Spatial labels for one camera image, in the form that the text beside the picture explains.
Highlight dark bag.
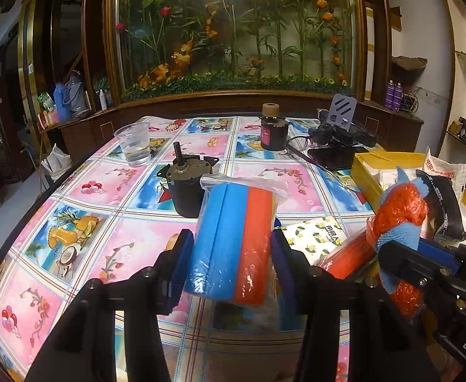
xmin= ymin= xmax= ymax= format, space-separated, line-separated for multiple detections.
xmin=449 ymin=115 xmax=466 ymax=144

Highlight clear plastic cup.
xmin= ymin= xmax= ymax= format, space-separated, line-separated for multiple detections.
xmin=114 ymin=123 xmax=153 ymax=168

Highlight green snack packet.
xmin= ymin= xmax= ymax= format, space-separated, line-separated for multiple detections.
xmin=38 ymin=92 xmax=56 ymax=113

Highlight black device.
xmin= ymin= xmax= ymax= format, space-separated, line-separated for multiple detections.
xmin=308 ymin=109 xmax=378 ymax=148

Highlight wooden sideboard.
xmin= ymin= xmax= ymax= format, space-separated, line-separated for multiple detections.
xmin=38 ymin=89 xmax=424 ymax=160

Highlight black motor with pink label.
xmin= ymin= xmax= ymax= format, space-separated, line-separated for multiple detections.
xmin=259 ymin=103 xmax=290 ymax=151

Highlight white printed plastic bag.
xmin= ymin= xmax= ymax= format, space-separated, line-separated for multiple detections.
xmin=421 ymin=147 xmax=466 ymax=203

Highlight grey phone stand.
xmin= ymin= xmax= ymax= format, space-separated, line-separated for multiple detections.
xmin=328 ymin=93 xmax=358 ymax=131

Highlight red plastic packet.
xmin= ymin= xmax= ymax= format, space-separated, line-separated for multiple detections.
xmin=318 ymin=233 xmax=377 ymax=281

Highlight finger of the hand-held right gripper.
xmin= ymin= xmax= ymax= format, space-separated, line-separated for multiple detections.
xmin=378 ymin=240 xmax=463 ymax=307
xmin=418 ymin=239 xmax=466 ymax=275

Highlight white bucket with papers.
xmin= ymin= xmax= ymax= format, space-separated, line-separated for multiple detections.
xmin=41 ymin=143 xmax=72 ymax=180

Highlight glass flower display case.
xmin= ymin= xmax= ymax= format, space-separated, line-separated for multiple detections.
xmin=106 ymin=0 xmax=369 ymax=106

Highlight printed plastic tablecloth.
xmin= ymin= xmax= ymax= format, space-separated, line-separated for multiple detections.
xmin=0 ymin=115 xmax=380 ymax=382

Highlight orange mesh bag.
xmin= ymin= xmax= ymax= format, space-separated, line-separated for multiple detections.
xmin=366 ymin=165 xmax=430 ymax=319

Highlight grey thermos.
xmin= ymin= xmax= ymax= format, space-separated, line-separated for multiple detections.
xmin=66 ymin=71 xmax=90 ymax=114

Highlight yellow cardboard box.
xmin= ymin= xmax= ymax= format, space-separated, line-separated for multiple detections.
xmin=351 ymin=152 xmax=466 ymax=255

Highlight black gear motor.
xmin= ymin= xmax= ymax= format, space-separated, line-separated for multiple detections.
xmin=156 ymin=142 xmax=220 ymax=219

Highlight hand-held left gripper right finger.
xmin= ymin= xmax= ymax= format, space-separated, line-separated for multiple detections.
xmin=270 ymin=229 xmax=442 ymax=382

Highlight pink striped box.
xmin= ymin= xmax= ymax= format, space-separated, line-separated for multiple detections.
xmin=38 ymin=110 xmax=60 ymax=130

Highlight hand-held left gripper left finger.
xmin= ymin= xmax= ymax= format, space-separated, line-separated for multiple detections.
xmin=25 ymin=229 xmax=196 ymax=382

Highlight black packet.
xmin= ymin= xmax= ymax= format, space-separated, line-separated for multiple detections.
xmin=416 ymin=170 xmax=465 ymax=241

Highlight bagged colourful sponges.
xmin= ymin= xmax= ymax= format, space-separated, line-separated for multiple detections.
xmin=183 ymin=174 xmax=289 ymax=307

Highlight lemon print tissue pack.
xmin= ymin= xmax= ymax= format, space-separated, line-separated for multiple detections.
xmin=286 ymin=217 xmax=371 ymax=265

